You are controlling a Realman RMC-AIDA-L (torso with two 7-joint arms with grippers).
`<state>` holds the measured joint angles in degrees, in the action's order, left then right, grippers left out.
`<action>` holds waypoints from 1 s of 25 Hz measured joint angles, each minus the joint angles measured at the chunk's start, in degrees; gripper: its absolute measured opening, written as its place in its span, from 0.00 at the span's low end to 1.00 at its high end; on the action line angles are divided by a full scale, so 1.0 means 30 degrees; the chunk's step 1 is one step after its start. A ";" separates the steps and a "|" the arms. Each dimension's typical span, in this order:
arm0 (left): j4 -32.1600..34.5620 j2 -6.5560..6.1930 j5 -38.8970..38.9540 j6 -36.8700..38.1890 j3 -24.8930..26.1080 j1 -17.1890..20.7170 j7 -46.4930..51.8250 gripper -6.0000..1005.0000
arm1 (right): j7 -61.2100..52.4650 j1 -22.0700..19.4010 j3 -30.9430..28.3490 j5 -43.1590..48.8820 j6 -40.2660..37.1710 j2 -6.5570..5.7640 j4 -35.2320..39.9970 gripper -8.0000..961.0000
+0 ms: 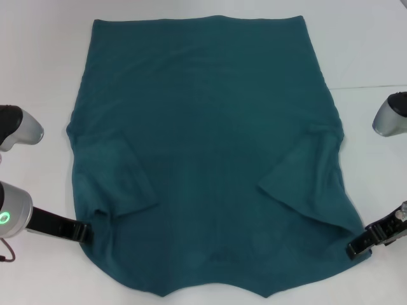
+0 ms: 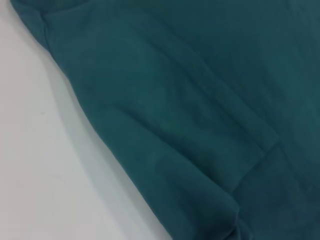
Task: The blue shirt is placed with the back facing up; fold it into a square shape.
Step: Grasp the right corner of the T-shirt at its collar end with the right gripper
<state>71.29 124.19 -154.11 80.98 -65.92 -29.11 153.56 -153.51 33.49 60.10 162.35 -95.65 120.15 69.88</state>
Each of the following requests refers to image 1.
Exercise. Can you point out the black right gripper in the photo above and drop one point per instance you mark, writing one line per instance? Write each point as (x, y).
(395, 227)

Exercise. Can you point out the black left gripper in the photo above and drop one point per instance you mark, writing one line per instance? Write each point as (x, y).
(44, 222)

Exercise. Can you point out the blue t-shirt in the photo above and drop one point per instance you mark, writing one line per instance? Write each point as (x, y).
(203, 133)

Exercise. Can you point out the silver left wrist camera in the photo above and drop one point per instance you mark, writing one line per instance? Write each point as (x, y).
(22, 127)

